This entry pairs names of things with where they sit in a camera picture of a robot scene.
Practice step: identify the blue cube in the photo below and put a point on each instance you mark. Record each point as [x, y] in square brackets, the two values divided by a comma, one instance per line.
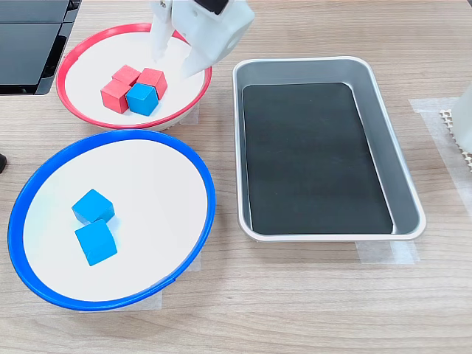
[142, 99]
[96, 243]
[92, 206]

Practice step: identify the red cube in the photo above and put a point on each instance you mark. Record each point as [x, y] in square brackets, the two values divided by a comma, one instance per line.
[114, 95]
[151, 77]
[125, 73]

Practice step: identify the red-rimmed white plate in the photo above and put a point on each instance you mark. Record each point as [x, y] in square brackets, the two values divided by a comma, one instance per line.
[85, 99]

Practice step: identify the blue-rimmed white plate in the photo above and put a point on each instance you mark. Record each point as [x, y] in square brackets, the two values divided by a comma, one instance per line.
[147, 184]

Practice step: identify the black flat electronic device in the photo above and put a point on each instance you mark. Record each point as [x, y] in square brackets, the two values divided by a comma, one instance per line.
[26, 48]

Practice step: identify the black tray mat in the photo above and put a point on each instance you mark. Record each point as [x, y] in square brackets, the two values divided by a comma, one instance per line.
[313, 158]

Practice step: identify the small black object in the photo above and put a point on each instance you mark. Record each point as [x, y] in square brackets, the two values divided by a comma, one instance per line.
[2, 163]

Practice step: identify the steel tray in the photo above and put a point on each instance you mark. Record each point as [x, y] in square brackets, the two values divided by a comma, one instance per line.
[398, 147]

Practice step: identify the pale tape sheet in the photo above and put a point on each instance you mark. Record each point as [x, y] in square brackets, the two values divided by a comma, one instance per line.
[431, 110]

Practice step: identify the clear tape strip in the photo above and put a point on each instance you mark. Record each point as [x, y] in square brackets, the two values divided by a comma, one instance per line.
[383, 252]

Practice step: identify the pale perforated base plate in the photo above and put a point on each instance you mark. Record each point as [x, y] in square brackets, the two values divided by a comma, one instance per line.
[448, 121]

